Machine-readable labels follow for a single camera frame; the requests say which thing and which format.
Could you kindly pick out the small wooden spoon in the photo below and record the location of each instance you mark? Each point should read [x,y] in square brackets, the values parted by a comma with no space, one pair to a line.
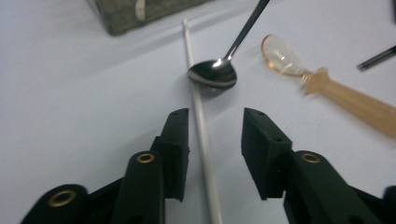
[342,96]

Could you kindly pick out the metal spoon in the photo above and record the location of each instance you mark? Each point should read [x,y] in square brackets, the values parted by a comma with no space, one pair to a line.
[214,74]

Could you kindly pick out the white chopstick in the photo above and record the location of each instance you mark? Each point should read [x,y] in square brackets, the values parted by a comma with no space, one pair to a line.
[202,124]

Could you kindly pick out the striped metal chopstick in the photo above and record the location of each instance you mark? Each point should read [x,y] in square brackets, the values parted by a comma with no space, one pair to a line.
[376,58]

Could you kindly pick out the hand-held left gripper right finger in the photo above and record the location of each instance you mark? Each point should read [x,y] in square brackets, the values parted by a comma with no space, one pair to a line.
[264,149]

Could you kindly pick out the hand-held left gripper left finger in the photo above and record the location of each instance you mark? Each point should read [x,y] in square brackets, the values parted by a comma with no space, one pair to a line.
[176,149]

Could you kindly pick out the white table cover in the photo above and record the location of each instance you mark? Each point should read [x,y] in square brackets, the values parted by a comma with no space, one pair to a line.
[62,93]

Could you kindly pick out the translucent grey bin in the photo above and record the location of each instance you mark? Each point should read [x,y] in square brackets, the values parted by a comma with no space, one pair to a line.
[124,15]

